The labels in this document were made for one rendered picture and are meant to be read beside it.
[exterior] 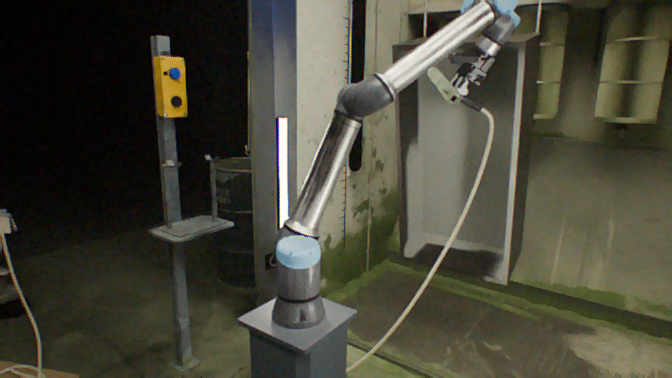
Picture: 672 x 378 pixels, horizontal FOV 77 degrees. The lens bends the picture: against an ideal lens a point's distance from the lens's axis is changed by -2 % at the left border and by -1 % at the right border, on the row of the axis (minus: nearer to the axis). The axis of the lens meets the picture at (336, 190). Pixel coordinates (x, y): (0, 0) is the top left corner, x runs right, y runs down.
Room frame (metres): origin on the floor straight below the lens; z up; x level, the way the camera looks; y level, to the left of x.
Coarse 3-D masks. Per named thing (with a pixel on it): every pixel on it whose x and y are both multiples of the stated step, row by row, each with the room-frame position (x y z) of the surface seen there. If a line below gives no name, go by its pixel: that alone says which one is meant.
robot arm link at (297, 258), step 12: (288, 240) 1.40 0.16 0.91; (300, 240) 1.40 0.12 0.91; (312, 240) 1.40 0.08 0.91; (276, 252) 1.35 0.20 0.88; (288, 252) 1.31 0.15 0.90; (300, 252) 1.31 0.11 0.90; (312, 252) 1.33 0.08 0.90; (276, 264) 1.38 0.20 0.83; (288, 264) 1.30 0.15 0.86; (300, 264) 1.30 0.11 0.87; (312, 264) 1.32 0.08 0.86; (288, 276) 1.30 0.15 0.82; (300, 276) 1.30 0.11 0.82; (312, 276) 1.32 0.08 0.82; (288, 288) 1.30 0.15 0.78; (300, 288) 1.30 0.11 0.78; (312, 288) 1.32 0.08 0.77
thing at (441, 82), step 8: (432, 72) 1.90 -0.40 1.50; (440, 72) 1.88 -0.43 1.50; (432, 80) 1.86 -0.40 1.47; (440, 80) 1.80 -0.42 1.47; (448, 80) 1.82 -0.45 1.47; (440, 88) 1.76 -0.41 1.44; (448, 88) 1.70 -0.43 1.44; (448, 96) 1.67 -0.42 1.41; (456, 96) 1.66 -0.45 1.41; (464, 96) 1.78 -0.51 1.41; (472, 104) 1.79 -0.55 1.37; (480, 104) 1.81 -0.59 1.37
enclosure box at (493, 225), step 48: (528, 48) 1.87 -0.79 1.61; (432, 96) 2.44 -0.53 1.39; (480, 96) 2.30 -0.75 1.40; (528, 96) 1.98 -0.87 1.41; (432, 144) 2.49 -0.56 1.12; (480, 144) 2.34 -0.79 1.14; (528, 144) 2.12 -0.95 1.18; (432, 192) 2.54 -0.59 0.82; (480, 192) 2.38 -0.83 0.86; (432, 240) 2.52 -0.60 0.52; (480, 240) 2.43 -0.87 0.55
